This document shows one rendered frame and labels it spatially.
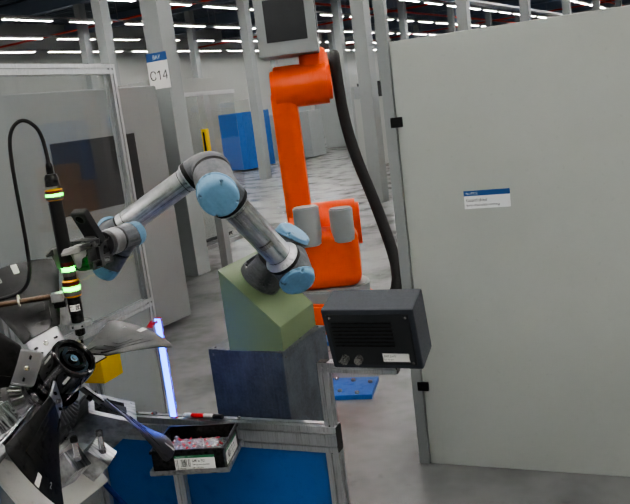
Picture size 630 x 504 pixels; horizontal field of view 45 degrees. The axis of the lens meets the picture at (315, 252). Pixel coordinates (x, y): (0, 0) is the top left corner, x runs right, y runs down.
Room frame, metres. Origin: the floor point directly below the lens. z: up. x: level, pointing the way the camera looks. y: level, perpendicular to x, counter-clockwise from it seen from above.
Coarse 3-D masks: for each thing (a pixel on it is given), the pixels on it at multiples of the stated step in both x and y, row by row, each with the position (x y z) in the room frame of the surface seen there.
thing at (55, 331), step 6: (48, 330) 1.94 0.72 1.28; (54, 330) 1.94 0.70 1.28; (42, 336) 1.93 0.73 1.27; (48, 336) 1.93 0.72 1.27; (54, 336) 1.93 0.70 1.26; (60, 336) 1.93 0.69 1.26; (30, 342) 1.93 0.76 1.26; (36, 342) 1.92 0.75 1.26; (42, 342) 1.92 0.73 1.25; (54, 342) 1.92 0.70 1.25; (30, 348) 1.92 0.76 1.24; (42, 348) 1.91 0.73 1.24; (48, 348) 1.91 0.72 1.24
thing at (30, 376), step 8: (24, 352) 1.82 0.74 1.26; (32, 352) 1.83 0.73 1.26; (40, 352) 1.84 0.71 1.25; (24, 360) 1.81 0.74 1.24; (32, 360) 1.83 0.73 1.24; (40, 360) 1.84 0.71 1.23; (16, 368) 1.80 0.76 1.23; (32, 368) 1.83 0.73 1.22; (16, 376) 1.80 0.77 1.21; (24, 376) 1.81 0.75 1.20; (32, 376) 1.82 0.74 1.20; (16, 384) 1.80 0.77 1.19; (24, 384) 1.81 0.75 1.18; (32, 384) 1.82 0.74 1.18
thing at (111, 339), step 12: (108, 324) 2.19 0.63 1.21; (120, 324) 2.20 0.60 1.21; (132, 324) 2.20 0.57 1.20; (96, 336) 2.12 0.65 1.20; (108, 336) 2.11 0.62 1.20; (120, 336) 2.11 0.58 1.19; (132, 336) 2.12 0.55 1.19; (144, 336) 2.13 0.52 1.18; (156, 336) 2.15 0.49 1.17; (96, 348) 2.02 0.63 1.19; (108, 348) 2.02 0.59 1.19; (120, 348) 2.02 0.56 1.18; (132, 348) 2.03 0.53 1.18; (144, 348) 2.05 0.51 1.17
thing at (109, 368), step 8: (104, 360) 2.35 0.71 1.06; (112, 360) 2.38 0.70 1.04; (120, 360) 2.42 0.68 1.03; (96, 368) 2.34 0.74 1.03; (104, 368) 2.34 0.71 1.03; (112, 368) 2.38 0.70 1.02; (120, 368) 2.41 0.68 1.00; (96, 376) 2.34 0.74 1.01; (104, 376) 2.34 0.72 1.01; (112, 376) 2.37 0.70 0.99
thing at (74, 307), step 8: (48, 168) 1.95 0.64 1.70; (48, 176) 1.95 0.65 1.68; (56, 176) 1.96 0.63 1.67; (48, 184) 1.94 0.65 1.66; (56, 184) 1.95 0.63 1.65; (80, 296) 1.96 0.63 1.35; (72, 304) 1.94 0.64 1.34; (80, 304) 1.95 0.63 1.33; (72, 312) 1.94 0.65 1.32; (80, 312) 1.95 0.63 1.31; (72, 320) 1.95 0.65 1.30; (80, 320) 1.95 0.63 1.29
